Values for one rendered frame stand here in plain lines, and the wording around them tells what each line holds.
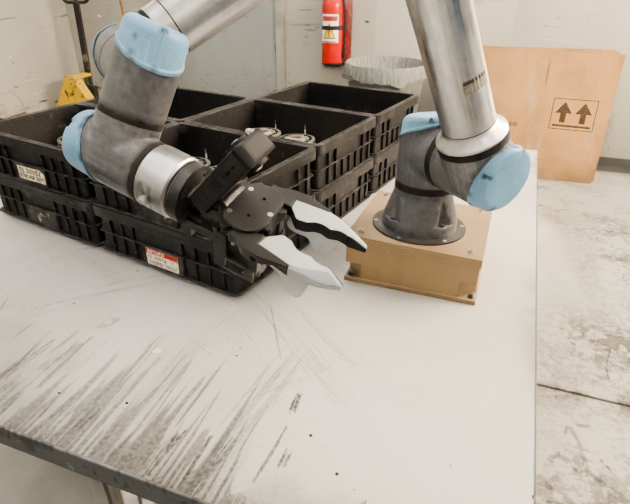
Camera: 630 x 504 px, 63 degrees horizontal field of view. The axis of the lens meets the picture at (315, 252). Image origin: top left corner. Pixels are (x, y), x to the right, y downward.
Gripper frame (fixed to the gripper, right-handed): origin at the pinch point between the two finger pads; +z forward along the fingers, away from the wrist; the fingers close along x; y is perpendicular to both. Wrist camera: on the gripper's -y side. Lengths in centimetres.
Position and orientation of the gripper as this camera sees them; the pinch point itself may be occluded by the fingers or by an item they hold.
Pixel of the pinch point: (344, 258)
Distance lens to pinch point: 52.6
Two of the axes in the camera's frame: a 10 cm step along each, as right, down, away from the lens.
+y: -1.3, 6.3, 7.6
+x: -4.8, 6.4, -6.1
